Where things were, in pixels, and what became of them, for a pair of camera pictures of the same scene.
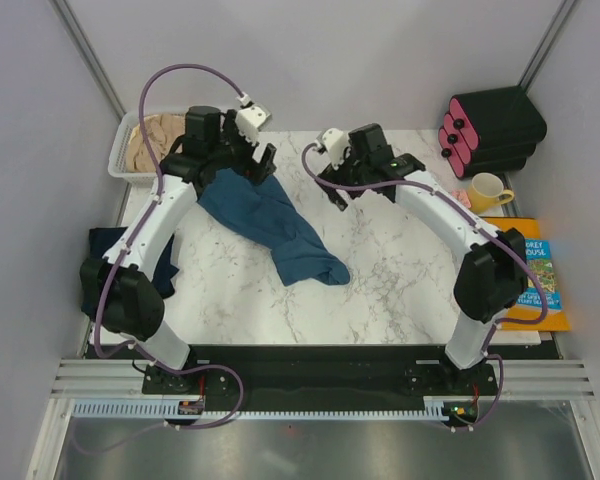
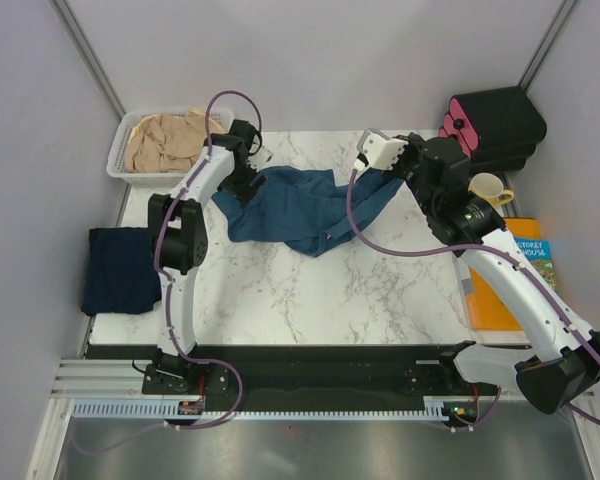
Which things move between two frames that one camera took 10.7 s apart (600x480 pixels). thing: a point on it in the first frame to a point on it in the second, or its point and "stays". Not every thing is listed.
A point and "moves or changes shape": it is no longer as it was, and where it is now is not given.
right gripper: (335, 175) to (414, 145)
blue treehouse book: (538, 258) stays
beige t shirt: (163, 131) stays
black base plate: (252, 377) stays
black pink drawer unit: (488, 132) stays
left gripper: (248, 165) to (243, 192)
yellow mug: (487, 192) stays
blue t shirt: (260, 209) moves or changes shape
